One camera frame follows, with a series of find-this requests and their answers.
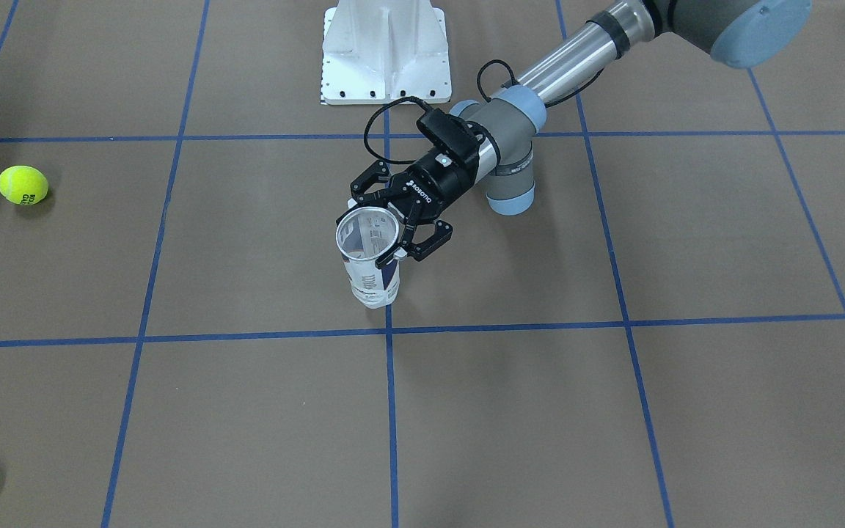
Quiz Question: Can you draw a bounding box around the blue tape line crosswise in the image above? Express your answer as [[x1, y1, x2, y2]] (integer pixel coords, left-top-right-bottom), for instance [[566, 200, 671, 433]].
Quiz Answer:
[[0, 313, 845, 348]]

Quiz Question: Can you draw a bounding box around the blue tape line lengthwise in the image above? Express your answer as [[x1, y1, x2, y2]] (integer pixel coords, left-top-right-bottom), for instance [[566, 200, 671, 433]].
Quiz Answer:
[[383, 107, 401, 528]]

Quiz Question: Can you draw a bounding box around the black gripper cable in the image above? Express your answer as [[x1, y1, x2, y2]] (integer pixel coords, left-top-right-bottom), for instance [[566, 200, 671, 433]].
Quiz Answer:
[[364, 60, 519, 164]]

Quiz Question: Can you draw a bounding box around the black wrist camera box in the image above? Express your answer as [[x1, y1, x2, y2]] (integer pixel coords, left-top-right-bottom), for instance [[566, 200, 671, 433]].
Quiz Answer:
[[416, 109, 484, 169]]

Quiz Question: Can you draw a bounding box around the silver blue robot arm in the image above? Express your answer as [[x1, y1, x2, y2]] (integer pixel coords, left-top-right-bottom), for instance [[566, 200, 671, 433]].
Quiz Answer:
[[321, 1, 812, 268]]

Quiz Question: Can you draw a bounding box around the brown paper table cover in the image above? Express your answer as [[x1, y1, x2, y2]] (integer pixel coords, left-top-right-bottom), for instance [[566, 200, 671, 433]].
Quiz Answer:
[[0, 1, 845, 527]]

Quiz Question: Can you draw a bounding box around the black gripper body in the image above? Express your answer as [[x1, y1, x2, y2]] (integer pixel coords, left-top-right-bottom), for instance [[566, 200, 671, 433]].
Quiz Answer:
[[397, 150, 479, 224]]

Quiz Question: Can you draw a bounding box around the clear tennis ball can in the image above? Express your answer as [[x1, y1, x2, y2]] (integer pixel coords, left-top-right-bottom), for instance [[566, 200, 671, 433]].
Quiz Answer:
[[335, 207, 400, 309]]

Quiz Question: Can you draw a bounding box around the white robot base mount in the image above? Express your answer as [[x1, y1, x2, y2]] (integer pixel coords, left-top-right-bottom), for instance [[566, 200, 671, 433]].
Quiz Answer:
[[320, 1, 453, 105]]

